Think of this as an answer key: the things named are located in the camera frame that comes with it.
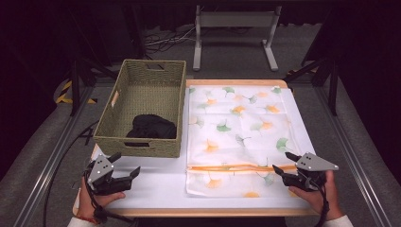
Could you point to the white leaf-print laundry bag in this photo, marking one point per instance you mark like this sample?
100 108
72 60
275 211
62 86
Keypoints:
239 126

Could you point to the aluminium floor rail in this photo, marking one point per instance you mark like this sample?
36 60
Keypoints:
350 151
50 167

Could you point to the green woven basket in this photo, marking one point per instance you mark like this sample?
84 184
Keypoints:
142 94

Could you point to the white table mat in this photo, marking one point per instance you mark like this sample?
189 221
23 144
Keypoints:
157 189

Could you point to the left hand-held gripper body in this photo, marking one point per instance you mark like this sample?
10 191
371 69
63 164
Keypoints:
100 170

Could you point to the person's left hand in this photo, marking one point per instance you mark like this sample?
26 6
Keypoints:
89 201

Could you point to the black metal stand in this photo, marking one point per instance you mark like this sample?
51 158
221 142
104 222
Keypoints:
333 91
75 88

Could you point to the yellow black hazard tape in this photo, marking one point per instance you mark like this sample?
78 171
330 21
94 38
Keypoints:
64 91

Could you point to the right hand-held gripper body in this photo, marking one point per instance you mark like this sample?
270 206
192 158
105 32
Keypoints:
312 164

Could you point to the grey metal table frame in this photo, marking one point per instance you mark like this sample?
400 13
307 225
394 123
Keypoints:
197 47

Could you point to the person's right hand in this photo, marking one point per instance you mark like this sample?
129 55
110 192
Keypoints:
327 195

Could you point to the black cloth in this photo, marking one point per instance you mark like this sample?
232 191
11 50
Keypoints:
152 126

